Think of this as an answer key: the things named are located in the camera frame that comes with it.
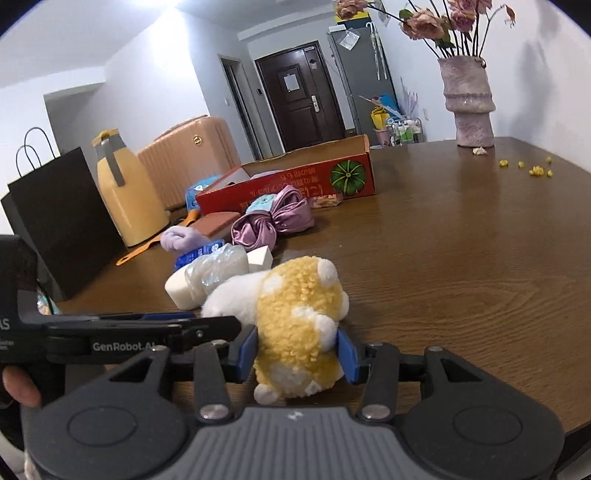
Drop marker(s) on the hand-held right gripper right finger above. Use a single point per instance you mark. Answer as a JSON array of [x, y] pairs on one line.
[[347, 357]]

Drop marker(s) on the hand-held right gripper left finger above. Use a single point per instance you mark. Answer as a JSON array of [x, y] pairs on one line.
[[249, 353]]

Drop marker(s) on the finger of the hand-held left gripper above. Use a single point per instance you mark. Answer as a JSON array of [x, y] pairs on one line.
[[138, 331], [166, 317]]

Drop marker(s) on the yellow and white plush toy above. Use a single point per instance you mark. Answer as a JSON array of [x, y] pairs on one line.
[[295, 323]]

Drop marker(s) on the clear plastic bag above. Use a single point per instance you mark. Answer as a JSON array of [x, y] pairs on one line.
[[217, 267]]

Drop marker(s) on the lavender fuzzy cloth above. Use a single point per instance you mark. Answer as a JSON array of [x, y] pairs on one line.
[[178, 237]]

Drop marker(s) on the purple satin bow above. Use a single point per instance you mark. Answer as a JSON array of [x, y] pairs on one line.
[[258, 228]]

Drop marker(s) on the blue fluffy plush toy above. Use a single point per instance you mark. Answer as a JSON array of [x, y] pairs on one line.
[[261, 203]]

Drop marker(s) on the red cardboard box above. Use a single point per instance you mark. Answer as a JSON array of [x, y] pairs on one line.
[[286, 180]]

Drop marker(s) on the person's left hand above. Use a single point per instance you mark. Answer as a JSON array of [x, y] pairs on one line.
[[18, 387]]

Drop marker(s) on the white foam roll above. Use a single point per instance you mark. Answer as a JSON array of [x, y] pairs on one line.
[[180, 290]]

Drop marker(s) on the small blue packet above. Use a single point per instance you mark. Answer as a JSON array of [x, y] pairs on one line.
[[194, 255]]

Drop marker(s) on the orange shoehorn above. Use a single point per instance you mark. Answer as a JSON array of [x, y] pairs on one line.
[[138, 252]]

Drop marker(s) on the black paper bag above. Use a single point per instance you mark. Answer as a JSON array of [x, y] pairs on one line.
[[60, 221]]

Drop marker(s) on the white makeup sponge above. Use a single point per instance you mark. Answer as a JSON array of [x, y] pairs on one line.
[[258, 258]]

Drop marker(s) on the yellow thermos jug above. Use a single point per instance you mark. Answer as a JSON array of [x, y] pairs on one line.
[[129, 198]]

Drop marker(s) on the blue plastic packet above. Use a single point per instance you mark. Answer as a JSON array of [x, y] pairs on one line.
[[196, 191]]

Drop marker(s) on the small clear snack packet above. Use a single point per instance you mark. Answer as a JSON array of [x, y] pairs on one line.
[[328, 201]]

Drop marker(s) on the peach suitcase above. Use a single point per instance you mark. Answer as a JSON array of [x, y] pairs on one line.
[[184, 157]]

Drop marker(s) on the purple folded towel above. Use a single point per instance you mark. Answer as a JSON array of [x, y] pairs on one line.
[[265, 175]]

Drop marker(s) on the grey interior door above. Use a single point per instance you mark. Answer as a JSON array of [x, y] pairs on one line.
[[240, 110]]

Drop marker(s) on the pink bucket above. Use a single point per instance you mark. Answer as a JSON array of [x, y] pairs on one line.
[[382, 137]]

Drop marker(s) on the white utility cart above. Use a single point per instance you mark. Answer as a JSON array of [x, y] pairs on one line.
[[406, 131]]

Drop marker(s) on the yellow bag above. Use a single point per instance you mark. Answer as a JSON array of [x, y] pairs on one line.
[[379, 119]]

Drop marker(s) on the dark brown entrance door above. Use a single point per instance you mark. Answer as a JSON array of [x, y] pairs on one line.
[[300, 106]]

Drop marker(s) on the blue board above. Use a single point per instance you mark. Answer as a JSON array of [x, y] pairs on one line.
[[388, 104]]

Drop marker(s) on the scattered yellow petal bits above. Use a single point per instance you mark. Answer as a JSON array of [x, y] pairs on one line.
[[535, 171]]

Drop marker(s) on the pale pink umbrella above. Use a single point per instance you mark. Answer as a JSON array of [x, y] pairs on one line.
[[410, 99]]

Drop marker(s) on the grey refrigerator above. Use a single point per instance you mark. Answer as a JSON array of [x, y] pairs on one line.
[[360, 78]]

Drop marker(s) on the white hanging umbrella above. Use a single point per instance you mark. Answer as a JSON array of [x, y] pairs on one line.
[[376, 50]]

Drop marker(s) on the paper sheet on refrigerator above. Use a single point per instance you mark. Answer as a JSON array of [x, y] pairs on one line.
[[349, 40]]

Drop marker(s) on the yellow box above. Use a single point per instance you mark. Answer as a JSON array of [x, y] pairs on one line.
[[353, 15]]

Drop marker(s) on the dried pink flowers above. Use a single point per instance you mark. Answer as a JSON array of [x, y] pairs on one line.
[[425, 23]]

